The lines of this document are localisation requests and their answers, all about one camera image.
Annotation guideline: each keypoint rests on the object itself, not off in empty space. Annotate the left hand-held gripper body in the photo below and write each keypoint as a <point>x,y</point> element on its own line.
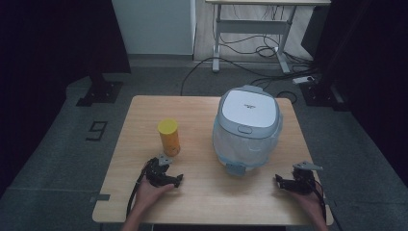
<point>156,173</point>

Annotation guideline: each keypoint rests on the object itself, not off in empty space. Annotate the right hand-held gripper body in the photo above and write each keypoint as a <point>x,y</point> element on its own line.
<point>304,179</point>

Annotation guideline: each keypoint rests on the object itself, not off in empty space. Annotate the yellow cylindrical can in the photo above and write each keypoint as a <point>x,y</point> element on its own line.
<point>168,136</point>

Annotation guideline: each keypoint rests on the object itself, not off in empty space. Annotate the white pedal trash bin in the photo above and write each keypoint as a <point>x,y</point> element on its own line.
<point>249,109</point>

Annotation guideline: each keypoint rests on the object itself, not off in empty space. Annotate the person's left hand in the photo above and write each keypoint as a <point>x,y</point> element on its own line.
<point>150,192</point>

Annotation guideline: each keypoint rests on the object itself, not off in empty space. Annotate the person's right hand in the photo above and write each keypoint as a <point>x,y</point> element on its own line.
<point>308,202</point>

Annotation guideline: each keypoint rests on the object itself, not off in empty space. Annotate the grey tape piece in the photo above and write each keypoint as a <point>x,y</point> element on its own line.
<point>103,197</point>

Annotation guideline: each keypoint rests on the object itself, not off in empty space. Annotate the black stand base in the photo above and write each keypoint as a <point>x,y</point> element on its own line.
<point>101,93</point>
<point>322,94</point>

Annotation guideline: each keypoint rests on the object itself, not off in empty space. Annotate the white power strip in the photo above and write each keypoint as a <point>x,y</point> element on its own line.
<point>304,79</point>

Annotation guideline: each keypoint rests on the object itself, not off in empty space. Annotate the white panel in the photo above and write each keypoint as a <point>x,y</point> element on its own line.
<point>154,25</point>

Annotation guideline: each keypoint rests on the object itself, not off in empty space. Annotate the white desk frame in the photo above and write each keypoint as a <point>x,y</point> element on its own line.
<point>253,25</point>

